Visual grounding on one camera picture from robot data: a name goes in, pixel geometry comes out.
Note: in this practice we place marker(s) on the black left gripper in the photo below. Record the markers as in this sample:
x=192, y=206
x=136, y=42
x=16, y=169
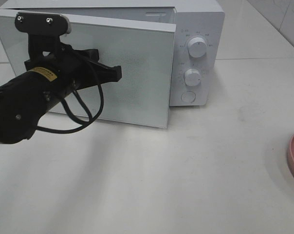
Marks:
x=53, y=65

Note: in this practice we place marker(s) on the white microwave door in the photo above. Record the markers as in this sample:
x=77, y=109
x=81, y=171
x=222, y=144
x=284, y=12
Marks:
x=143, y=49

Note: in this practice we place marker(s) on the white timer knob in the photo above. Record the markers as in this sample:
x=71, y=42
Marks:
x=192, y=77

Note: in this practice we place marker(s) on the round white door button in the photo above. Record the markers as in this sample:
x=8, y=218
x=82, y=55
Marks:
x=188, y=97

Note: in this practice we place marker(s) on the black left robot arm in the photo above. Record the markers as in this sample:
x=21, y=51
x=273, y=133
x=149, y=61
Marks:
x=21, y=110

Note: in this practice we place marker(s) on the white microwave oven body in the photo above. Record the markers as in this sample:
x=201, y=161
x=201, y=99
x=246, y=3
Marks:
x=192, y=18

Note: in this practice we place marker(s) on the upper white power knob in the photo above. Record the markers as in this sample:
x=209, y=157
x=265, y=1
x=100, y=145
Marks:
x=197, y=47

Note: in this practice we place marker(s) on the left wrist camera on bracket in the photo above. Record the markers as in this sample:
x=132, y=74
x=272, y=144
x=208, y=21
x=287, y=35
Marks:
x=42, y=24

